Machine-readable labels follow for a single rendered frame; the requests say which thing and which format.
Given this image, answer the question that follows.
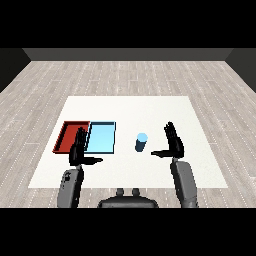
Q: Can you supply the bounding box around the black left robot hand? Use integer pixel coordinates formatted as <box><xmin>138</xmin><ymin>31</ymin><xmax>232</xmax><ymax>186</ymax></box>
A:
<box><xmin>68</xmin><ymin>126</ymin><xmax>104</xmax><ymax>167</ymax></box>

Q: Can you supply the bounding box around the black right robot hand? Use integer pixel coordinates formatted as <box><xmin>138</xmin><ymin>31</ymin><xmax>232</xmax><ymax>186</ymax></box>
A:
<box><xmin>150</xmin><ymin>121</ymin><xmax>185</xmax><ymax>160</ymax></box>

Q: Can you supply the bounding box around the red shallow open box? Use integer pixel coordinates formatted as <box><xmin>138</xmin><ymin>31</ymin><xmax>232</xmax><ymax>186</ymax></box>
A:
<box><xmin>52</xmin><ymin>120</ymin><xmax>91</xmax><ymax>155</ymax></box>

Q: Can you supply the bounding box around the light blue shallow open box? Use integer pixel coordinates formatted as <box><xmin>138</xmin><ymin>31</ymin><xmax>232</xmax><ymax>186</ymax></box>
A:
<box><xmin>83</xmin><ymin>121</ymin><xmax>117</xmax><ymax>155</ymax></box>

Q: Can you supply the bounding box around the small blue can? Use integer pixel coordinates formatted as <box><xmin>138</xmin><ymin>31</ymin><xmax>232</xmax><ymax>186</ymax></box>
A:
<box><xmin>134</xmin><ymin>132</ymin><xmax>149</xmax><ymax>153</ymax></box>

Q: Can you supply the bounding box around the dark grey robot body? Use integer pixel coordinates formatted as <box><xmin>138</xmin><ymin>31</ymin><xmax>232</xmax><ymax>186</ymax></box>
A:
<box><xmin>97</xmin><ymin>188</ymin><xmax>160</xmax><ymax>209</ymax></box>

